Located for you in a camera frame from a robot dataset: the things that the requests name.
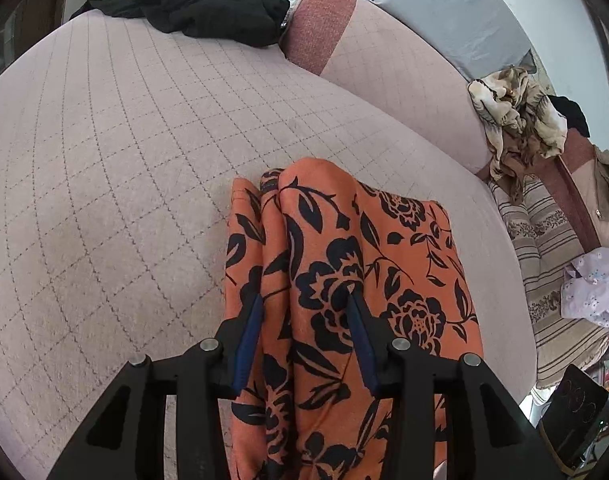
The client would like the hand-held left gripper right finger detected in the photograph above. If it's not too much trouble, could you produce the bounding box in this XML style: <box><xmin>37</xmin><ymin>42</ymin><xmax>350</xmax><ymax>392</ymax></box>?
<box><xmin>345</xmin><ymin>292</ymin><xmax>560</xmax><ymax>480</ymax></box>

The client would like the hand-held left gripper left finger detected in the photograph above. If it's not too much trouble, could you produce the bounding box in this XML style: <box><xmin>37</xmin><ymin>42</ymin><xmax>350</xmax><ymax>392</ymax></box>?
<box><xmin>49</xmin><ymin>294</ymin><xmax>264</xmax><ymax>480</ymax></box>

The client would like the orange black floral garment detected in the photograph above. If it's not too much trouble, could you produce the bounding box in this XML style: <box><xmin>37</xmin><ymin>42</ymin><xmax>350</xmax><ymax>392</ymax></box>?
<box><xmin>224</xmin><ymin>157</ymin><xmax>485</xmax><ymax>480</ymax></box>

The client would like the black clothes pile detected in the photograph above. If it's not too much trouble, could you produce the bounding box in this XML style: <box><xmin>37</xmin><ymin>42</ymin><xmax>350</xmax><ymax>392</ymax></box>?
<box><xmin>69</xmin><ymin>0</ymin><xmax>291</xmax><ymax>50</ymax></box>

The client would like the lilac dotted cloth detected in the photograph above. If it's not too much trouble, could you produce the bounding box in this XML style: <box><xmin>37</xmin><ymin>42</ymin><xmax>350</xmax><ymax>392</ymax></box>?
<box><xmin>559</xmin><ymin>247</ymin><xmax>609</xmax><ymax>331</ymax></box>

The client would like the striped beige mat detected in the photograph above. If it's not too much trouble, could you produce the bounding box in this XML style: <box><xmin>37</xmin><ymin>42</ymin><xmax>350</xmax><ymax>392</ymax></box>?
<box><xmin>487</xmin><ymin>175</ymin><xmax>609</xmax><ymax>391</ymax></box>

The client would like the red-brown sofa armrest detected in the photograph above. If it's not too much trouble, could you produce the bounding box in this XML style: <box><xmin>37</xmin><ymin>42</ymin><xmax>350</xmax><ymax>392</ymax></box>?
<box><xmin>477</xmin><ymin>127</ymin><xmax>603</xmax><ymax>251</ymax></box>

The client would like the beige brown patterned scarf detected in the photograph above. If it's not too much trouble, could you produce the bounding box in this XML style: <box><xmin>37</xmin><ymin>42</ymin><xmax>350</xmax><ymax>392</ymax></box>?
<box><xmin>467</xmin><ymin>66</ymin><xmax>568</xmax><ymax>201</ymax></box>

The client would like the small black cloth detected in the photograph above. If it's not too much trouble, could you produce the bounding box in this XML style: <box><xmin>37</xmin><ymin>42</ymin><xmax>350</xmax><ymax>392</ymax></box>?
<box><xmin>547</xmin><ymin>94</ymin><xmax>591</xmax><ymax>138</ymax></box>

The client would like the grey pillow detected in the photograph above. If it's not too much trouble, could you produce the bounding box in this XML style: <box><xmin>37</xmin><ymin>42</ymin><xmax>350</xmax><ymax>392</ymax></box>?
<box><xmin>362</xmin><ymin>0</ymin><xmax>538</xmax><ymax>83</ymax></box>

